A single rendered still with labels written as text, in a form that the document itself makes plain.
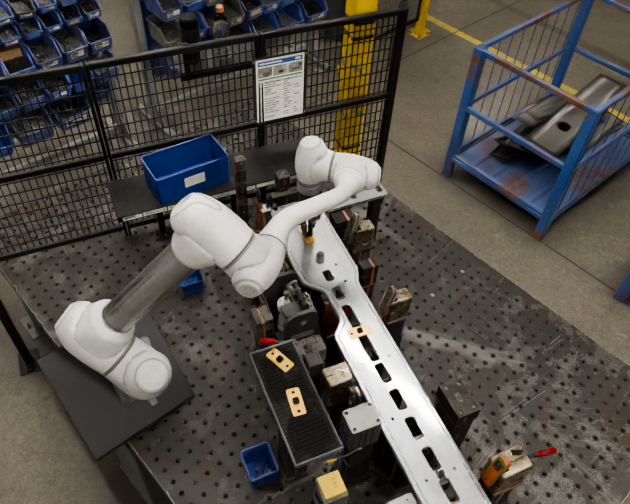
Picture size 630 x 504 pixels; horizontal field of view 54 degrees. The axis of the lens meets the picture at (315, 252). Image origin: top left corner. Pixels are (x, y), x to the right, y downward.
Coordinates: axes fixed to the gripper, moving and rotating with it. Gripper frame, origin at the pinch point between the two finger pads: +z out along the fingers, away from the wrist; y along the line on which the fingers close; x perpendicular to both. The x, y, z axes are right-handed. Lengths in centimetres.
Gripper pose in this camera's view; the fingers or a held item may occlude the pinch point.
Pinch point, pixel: (307, 228)
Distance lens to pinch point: 232.8
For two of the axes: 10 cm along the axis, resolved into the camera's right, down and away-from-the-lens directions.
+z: -0.4, 6.6, 7.5
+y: 9.2, -2.7, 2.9
